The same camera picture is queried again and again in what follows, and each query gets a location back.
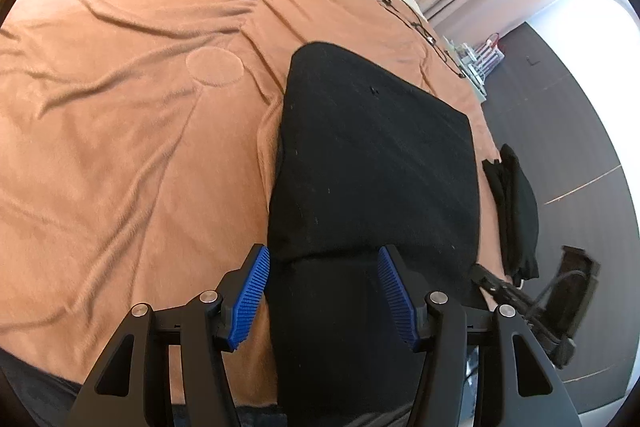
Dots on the clear plastic organizer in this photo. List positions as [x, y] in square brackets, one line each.
[475, 67]

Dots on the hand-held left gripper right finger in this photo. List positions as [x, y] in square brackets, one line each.
[397, 302]

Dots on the orange blanket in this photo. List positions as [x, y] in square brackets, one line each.
[125, 132]

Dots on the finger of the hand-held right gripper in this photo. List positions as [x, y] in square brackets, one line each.
[500, 287]

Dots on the black pants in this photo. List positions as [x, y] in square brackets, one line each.
[375, 157]

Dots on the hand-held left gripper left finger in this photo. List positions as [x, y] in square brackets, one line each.
[250, 302]

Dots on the black cloth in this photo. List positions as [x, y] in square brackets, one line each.
[520, 212]

